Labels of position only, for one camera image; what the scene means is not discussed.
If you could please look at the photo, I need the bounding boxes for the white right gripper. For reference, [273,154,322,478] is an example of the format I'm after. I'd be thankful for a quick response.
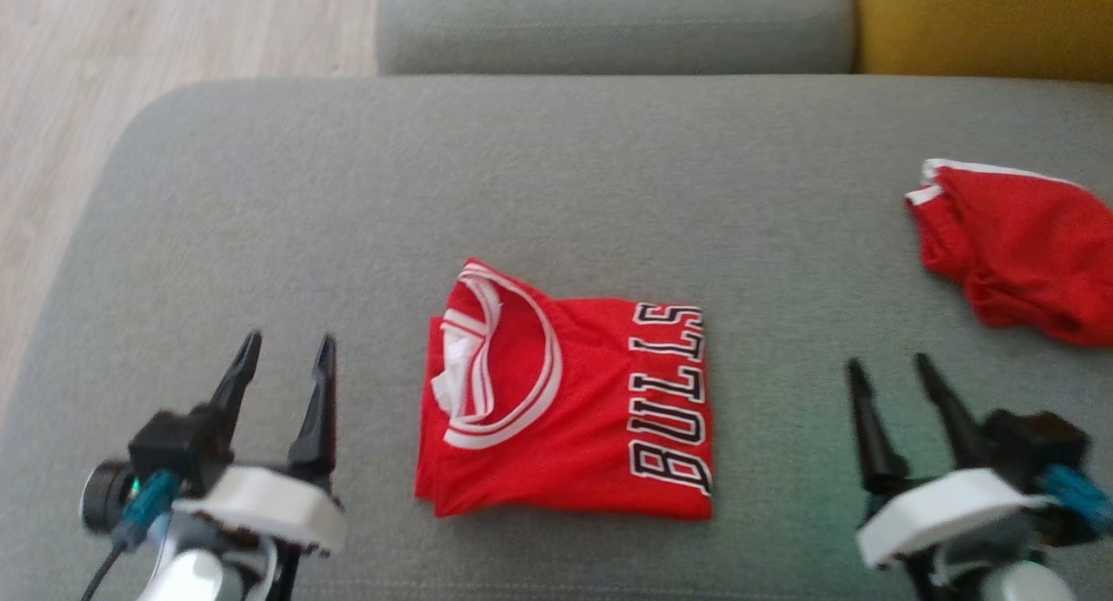
[847,352,1055,571]

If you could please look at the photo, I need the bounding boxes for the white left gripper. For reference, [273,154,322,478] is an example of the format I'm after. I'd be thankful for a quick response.
[172,329,347,557]

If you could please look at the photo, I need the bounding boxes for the red shorts with white trim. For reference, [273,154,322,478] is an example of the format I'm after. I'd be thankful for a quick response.
[904,158,1113,349]

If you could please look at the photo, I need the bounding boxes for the red Bulls basketball jersey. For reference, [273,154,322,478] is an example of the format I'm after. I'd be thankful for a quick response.
[414,257,715,522]

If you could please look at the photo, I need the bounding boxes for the grey sofa seat cushion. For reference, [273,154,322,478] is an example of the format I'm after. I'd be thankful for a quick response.
[0,75,1113,601]

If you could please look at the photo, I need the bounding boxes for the yellow sofa cushion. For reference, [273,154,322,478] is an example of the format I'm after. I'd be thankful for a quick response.
[850,0,1113,84]

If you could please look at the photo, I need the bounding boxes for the grey sofa back cushion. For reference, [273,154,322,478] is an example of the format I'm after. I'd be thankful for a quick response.
[376,0,857,77]

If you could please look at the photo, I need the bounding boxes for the teal left cable connector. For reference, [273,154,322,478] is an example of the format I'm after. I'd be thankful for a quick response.
[115,471,181,550]

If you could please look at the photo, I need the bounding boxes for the teal cable connector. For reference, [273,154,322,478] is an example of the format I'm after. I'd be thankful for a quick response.
[115,471,181,550]
[1039,464,1113,537]

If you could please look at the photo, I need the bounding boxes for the teal right cable connector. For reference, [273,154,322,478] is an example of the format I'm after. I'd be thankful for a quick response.
[1039,464,1113,537]

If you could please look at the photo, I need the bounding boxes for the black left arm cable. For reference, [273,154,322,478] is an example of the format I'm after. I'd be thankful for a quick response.
[80,540,127,601]

